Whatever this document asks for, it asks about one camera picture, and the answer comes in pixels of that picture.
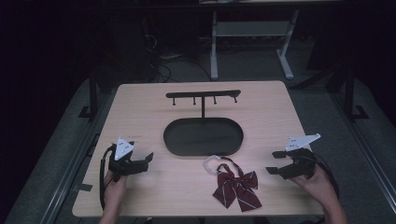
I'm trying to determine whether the person's right hand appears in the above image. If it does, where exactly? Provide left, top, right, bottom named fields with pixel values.
left=290, top=169, right=339, bottom=208

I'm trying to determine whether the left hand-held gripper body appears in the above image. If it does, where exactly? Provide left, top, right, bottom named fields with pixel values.
left=107, top=136, right=149, bottom=183

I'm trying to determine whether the black hook stand with tray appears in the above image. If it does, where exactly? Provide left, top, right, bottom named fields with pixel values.
left=163, top=89, right=245, bottom=158

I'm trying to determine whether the black metal stand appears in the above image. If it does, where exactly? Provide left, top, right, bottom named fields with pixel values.
left=343, top=65, right=370, bottom=121

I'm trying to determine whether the tangle of floor cables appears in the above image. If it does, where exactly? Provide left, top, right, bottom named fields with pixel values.
left=141, top=31, right=213, bottom=83

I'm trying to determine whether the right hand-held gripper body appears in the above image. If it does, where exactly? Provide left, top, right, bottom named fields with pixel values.
left=278, top=133, right=322, bottom=181

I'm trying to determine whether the grey tape strip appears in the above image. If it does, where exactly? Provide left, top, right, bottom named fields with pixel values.
left=72, top=183, right=94, bottom=193

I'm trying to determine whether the white metal desk frame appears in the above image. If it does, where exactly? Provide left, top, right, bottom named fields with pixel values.
left=209, top=8, right=301, bottom=81

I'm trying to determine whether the translucent white bracelet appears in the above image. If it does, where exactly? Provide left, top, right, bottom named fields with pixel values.
left=202, top=154, right=223, bottom=176

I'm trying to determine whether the metal floor rail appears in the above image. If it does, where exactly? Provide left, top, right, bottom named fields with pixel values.
left=329, top=92, right=396, bottom=213
left=39, top=90, right=117, bottom=224

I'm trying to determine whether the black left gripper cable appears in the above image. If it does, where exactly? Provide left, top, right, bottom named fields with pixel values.
left=99, top=144, right=117, bottom=210

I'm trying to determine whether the person's left hand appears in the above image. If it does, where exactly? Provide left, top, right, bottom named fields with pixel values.
left=103, top=170, right=129, bottom=203

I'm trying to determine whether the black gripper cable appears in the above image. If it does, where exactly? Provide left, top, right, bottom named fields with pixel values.
left=99, top=144, right=117, bottom=210
left=313, top=151, right=341, bottom=200

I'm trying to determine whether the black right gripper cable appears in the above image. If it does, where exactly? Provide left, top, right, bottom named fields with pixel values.
left=313, top=151, right=341, bottom=200

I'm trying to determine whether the dark red striped bow tie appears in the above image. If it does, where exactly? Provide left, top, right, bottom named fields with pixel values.
left=212, top=156, right=263, bottom=213

